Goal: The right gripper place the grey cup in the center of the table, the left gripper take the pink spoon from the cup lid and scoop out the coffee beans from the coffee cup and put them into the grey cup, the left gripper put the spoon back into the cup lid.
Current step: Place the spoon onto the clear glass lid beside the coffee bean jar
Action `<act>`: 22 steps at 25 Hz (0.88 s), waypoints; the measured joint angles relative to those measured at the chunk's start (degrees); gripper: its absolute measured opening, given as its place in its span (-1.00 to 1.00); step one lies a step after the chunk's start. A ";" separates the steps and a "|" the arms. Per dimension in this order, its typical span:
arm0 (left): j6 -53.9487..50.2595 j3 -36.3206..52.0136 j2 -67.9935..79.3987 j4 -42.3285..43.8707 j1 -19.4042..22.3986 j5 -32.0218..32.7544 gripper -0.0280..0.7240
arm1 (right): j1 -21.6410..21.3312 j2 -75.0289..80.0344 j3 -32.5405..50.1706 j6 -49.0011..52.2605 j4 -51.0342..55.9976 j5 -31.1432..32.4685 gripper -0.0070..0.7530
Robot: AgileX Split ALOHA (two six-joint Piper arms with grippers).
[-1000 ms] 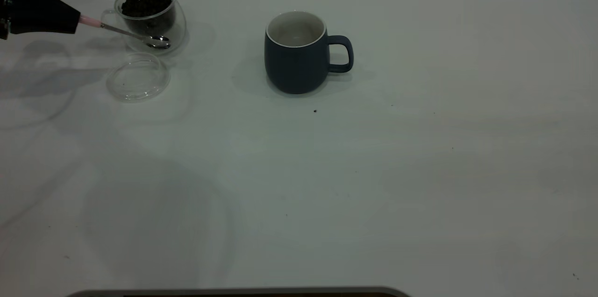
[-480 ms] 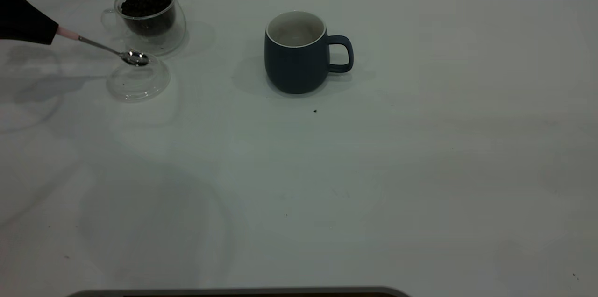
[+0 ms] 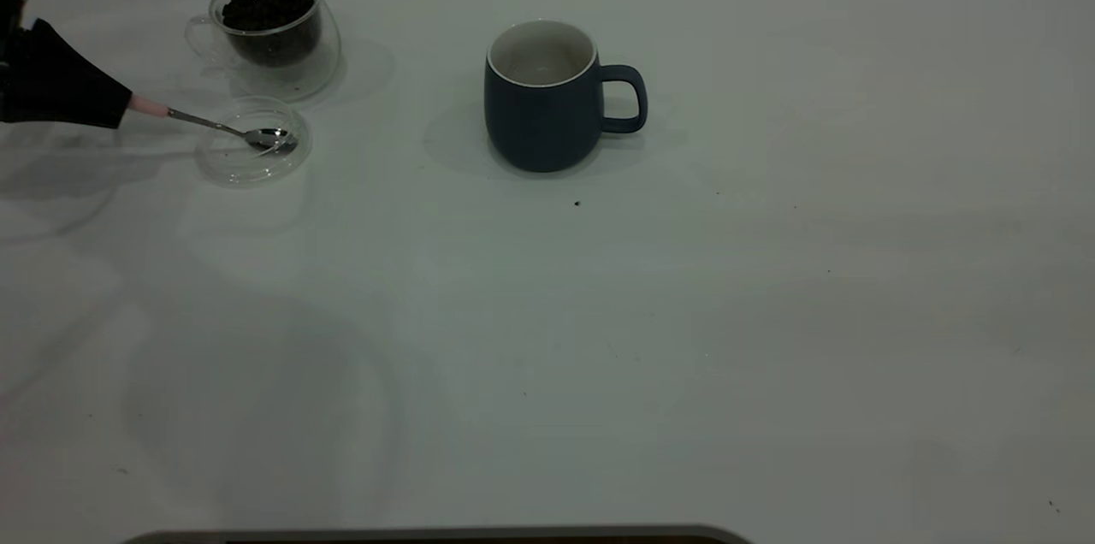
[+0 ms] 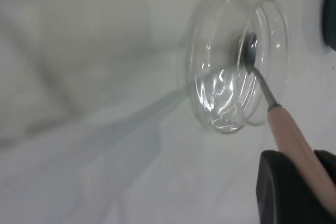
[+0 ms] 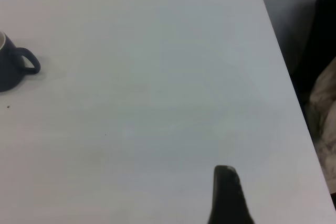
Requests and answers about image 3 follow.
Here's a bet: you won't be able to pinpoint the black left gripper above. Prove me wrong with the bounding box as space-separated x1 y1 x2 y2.
0 0 133 131

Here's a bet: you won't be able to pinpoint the pink-handled metal spoon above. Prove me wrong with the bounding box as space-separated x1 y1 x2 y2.
128 94 299 157

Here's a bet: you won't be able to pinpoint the dark blue ceramic mug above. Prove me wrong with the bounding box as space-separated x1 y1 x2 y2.
483 21 648 174

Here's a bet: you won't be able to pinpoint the dark roasted coffee beans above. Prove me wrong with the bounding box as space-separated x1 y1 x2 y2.
222 0 323 67

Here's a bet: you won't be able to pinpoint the clear double-wall glass cup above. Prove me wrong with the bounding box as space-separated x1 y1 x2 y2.
184 0 343 101

